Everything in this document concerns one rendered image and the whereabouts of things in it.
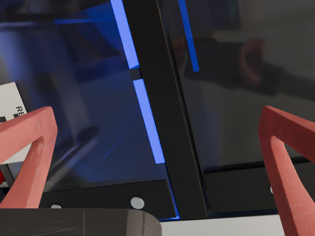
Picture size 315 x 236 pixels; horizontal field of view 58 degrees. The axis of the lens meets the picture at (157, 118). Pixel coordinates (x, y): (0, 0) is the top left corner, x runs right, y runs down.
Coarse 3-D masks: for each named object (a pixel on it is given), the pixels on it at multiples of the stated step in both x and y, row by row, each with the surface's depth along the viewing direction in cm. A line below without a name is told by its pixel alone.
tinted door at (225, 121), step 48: (192, 0) 23; (240, 0) 22; (288, 0) 22; (192, 48) 24; (240, 48) 24; (288, 48) 23; (192, 96) 26; (240, 96) 25; (288, 96) 24; (240, 144) 26
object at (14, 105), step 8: (0, 88) 29; (8, 88) 29; (16, 88) 28; (0, 96) 29; (8, 96) 29; (16, 96) 29; (0, 104) 30; (8, 104) 29; (16, 104) 29; (0, 112) 30; (8, 112) 30; (16, 112) 29; (24, 112) 29; (24, 152) 31; (8, 160) 32; (16, 160) 32
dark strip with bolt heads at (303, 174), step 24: (240, 168) 27; (264, 168) 26; (312, 168) 25; (48, 192) 32; (72, 192) 32; (96, 192) 31; (120, 192) 30; (144, 192) 29; (168, 192) 29; (216, 192) 28; (240, 192) 27; (264, 192) 27; (312, 192) 26; (168, 216) 30
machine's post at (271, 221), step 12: (216, 216) 29; (228, 216) 28; (240, 216) 28; (252, 216) 28; (264, 216) 27; (276, 216) 27; (168, 228) 30; (180, 228) 30; (192, 228) 30; (204, 228) 29; (216, 228) 29; (228, 228) 29; (240, 228) 28; (252, 228) 28; (264, 228) 28; (276, 228) 27
